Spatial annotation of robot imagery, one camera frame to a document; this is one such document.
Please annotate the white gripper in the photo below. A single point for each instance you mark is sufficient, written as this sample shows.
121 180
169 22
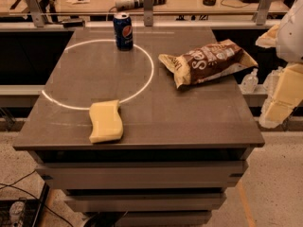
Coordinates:
292 37

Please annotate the brown chip bag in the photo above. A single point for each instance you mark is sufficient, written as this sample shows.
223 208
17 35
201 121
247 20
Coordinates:
211 61

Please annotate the blue pepsi can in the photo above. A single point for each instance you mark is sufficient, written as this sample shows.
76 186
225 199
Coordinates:
123 31

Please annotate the clear sanitizer bottle right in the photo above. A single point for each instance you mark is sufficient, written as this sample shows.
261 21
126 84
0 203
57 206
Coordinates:
271 79

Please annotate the clear sanitizer bottle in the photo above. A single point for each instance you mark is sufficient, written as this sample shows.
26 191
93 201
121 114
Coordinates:
271 79
250 82

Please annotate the clear sanitizer bottle left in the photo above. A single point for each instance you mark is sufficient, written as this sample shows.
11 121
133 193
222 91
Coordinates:
250 82

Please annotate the top drawer front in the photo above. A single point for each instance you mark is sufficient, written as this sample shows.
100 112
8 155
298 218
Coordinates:
144 175

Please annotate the drawer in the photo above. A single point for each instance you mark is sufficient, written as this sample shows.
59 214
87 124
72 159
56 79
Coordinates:
145 203
145 219
144 175

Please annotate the yellow sponge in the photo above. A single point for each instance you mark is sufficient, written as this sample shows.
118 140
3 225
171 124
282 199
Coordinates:
106 122

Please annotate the bottom drawer front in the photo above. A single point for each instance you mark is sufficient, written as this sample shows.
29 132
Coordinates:
145 219

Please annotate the middle drawer front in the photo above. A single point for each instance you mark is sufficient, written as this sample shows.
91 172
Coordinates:
145 203

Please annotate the metal post right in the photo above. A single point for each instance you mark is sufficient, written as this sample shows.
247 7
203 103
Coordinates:
260 16

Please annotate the metal post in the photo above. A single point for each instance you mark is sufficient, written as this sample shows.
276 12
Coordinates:
260 16
36 13
148 12

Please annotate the metal post centre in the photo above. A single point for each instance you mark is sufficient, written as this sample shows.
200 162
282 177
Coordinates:
148 12

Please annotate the metal post left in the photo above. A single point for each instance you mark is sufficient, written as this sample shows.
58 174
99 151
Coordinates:
36 13

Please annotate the black wire basket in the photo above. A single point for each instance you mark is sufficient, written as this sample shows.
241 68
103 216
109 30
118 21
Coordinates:
23 212

